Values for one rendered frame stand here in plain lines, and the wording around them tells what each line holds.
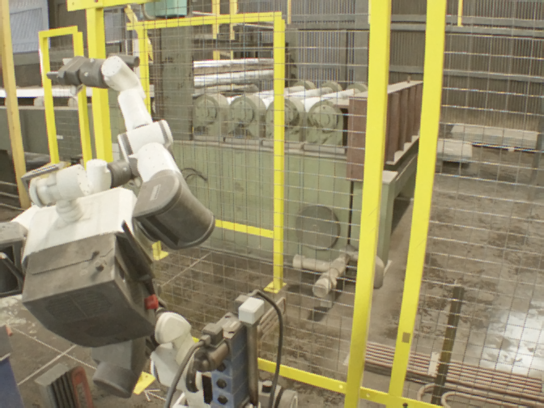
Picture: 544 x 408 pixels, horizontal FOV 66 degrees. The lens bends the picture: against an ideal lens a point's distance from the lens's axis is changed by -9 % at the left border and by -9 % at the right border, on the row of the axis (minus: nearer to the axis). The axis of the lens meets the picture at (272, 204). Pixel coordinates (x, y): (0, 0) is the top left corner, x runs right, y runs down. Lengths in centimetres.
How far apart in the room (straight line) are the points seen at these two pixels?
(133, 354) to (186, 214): 42
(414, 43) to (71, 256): 1165
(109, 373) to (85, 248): 40
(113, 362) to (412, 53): 1155
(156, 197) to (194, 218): 9
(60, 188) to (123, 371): 51
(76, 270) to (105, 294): 7
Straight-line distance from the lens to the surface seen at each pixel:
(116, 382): 122
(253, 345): 85
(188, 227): 97
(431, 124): 134
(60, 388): 112
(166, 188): 95
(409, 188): 535
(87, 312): 95
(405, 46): 1228
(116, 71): 132
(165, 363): 150
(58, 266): 95
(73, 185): 95
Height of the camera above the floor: 160
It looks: 19 degrees down
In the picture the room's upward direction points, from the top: straight up
